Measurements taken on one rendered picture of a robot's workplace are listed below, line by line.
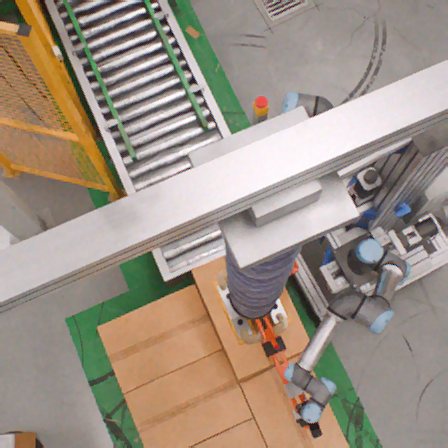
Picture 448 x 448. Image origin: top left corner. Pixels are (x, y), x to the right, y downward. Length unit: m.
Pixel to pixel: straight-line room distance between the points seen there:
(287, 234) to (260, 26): 3.65
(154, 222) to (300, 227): 0.36
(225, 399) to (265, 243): 2.36
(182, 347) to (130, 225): 2.51
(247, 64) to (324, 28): 0.62
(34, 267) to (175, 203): 0.31
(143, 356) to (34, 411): 0.97
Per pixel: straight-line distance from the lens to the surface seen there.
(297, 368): 2.97
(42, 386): 4.53
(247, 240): 1.53
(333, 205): 1.57
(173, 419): 3.84
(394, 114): 1.48
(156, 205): 1.38
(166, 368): 3.85
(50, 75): 3.00
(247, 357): 3.43
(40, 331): 4.57
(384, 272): 3.19
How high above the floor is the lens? 4.37
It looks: 75 degrees down
